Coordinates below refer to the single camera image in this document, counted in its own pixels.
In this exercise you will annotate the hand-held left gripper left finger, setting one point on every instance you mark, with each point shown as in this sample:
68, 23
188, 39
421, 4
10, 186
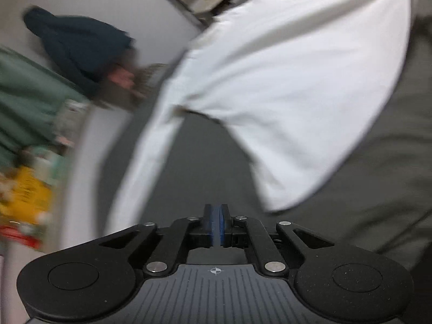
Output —
212, 226

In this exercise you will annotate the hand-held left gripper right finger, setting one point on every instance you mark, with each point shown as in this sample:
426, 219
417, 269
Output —
224, 226

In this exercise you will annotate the white t-shirt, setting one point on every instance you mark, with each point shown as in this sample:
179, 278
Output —
287, 74

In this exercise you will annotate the pink cloth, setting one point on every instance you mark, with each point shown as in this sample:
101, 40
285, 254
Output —
121, 76

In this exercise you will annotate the yellow bag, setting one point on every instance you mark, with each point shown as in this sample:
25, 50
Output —
27, 195

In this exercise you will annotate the red bag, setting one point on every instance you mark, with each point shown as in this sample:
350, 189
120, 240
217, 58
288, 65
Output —
20, 236

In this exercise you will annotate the green curtain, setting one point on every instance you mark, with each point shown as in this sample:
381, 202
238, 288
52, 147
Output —
23, 101

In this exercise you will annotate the dark blue jacket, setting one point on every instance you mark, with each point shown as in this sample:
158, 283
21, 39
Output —
77, 44

